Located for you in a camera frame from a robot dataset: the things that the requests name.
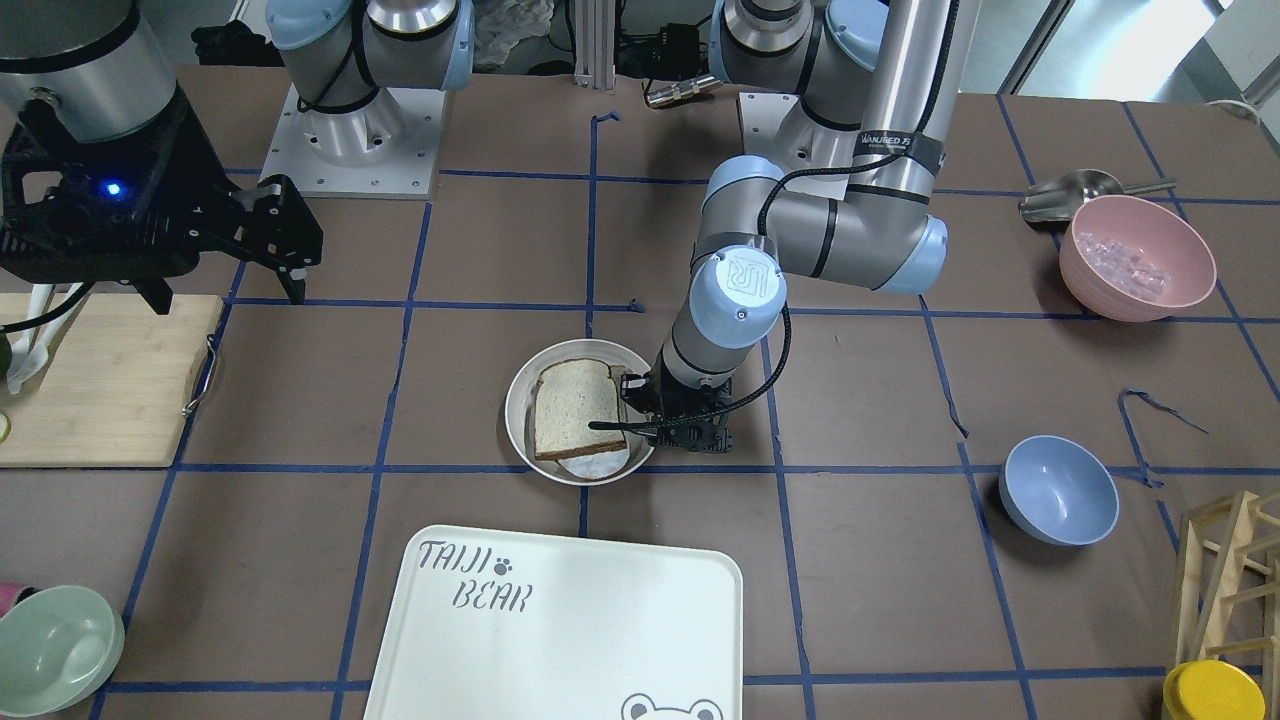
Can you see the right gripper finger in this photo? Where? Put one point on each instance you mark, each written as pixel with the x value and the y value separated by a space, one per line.
pixel 293 282
pixel 157 294

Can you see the wooden mug rack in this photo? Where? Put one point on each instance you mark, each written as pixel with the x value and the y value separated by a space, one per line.
pixel 1227 559

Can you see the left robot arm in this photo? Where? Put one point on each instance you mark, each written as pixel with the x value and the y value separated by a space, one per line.
pixel 875 86

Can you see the pink cloth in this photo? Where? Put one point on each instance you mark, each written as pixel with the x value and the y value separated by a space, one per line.
pixel 13 593

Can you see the cream bear tray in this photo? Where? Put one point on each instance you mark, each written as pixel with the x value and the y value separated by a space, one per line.
pixel 492 624

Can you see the bamboo cutting board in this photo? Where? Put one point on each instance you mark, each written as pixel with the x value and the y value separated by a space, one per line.
pixel 112 393

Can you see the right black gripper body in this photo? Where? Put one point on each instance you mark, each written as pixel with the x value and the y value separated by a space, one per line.
pixel 213 196

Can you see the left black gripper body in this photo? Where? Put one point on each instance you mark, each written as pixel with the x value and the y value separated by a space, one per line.
pixel 640 395

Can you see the green bowl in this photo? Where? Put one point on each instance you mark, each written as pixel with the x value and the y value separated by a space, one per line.
pixel 57 648

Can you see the metal scoop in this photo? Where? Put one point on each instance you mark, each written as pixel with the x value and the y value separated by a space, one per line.
pixel 1057 200

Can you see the blue bowl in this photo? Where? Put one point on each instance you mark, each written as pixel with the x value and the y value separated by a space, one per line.
pixel 1058 492

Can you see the aluminium frame post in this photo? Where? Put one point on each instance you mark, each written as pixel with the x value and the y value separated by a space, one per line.
pixel 595 32

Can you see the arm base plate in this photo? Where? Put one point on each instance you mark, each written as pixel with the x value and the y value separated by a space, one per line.
pixel 776 127
pixel 387 150

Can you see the bread slice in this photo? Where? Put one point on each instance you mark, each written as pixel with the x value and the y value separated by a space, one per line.
pixel 573 408
pixel 590 462

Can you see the pink bowl with ice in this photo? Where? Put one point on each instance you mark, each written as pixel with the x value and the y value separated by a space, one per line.
pixel 1131 260

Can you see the yellow mug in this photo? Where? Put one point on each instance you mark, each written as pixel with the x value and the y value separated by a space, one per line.
pixel 1211 689

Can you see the cream round plate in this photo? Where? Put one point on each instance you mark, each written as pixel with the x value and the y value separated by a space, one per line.
pixel 550 402

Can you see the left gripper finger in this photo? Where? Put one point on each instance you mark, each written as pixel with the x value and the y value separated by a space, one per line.
pixel 643 428
pixel 625 380

